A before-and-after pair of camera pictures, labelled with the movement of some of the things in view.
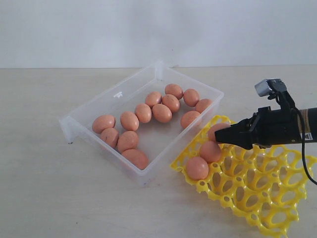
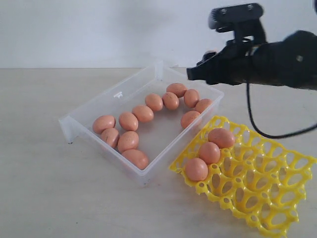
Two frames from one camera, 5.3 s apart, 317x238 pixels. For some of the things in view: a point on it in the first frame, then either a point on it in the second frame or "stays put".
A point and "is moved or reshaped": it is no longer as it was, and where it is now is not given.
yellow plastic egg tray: (262, 185) stays put
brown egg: (136, 157) stays put
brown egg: (216, 127) is moved or reshaped
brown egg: (188, 117) stays put
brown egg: (210, 151) stays put
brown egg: (197, 168) stays put
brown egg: (129, 121) stays put
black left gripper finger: (240, 134) -> (216, 70)
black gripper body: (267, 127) -> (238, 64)
